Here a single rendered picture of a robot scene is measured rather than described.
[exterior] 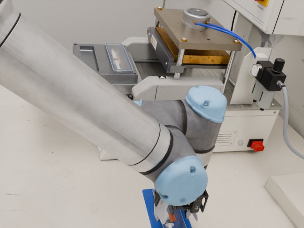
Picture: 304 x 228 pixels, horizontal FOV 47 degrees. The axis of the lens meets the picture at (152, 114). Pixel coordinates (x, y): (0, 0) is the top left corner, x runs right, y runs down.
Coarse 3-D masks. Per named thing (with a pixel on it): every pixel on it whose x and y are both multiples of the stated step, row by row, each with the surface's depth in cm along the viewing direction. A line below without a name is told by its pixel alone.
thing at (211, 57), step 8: (160, 32) 107; (168, 40) 102; (168, 48) 99; (176, 48) 98; (176, 56) 94; (184, 56) 95; (192, 56) 96; (200, 56) 96; (208, 56) 97; (216, 56) 97; (224, 56) 98; (184, 64) 97; (192, 64) 97; (200, 64) 98; (208, 64) 99; (216, 64) 99; (224, 64) 100
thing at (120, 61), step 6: (108, 48) 105; (114, 48) 105; (120, 48) 106; (114, 54) 102; (120, 54) 102; (126, 54) 103; (114, 60) 99; (120, 60) 99; (126, 60) 100; (114, 66) 95; (120, 66) 96; (126, 66) 96
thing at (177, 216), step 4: (168, 208) 87; (168, 212) 85; (176, 212) 86; (168, 216) 84; (172, 216) 85; (176, 216) 85; (180, 216) 85; (168, 220) 83; (172, 220) 84; (176, 220) 84; (180, 220) 84; (164, 224) 82; (168, 224) 82; (172, 224) 83; (176, 224) 83; (180, 224) 83; (184, 224) 83
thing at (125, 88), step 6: (60, 42) 102; (132, 60) 108; (138, 72) 102; (138, 78) 99; (114, 84) 94; (120, 84) 95; (126, 84) 95; (132, 84) 96; (120, 90) 96; (126, 90) 96
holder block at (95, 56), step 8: (80, 48) 106; (88, 48) 107; (96, 48) 106; (104, 48) 107; (80, 56) 100; (88, 56) 104; (96, 56) 101; (104, 56) 102; (128, 56) 104; (88, 64) 100; (96, 64) 100; (104, 64) 98; (96, 72) 93; (104, 72) 94; (112, 72) 94; (136, 72) 96; (112, 80) 94; (120, 80) 95; (128, 80) 95; (136, 80) 96
